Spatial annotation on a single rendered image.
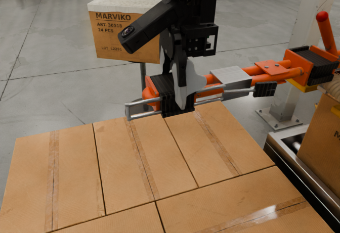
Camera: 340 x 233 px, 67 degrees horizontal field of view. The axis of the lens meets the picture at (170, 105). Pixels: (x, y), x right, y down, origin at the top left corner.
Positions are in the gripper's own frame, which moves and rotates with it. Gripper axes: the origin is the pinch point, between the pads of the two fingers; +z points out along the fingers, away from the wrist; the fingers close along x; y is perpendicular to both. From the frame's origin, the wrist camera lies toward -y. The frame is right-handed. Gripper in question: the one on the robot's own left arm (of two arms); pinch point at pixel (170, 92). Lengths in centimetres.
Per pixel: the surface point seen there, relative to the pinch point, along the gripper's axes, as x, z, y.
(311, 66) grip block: -3.1, -2.2, 31.4
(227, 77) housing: -0.3, -1.5, 12.4
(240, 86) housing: -2.4, 0.1, 14.6
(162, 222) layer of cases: 10, 66, 1
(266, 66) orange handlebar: 0.8, -1.7, 22.9
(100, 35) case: 146, 41, -4
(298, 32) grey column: 103, 39, 135
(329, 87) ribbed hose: -2.3, 5.5, 40.9
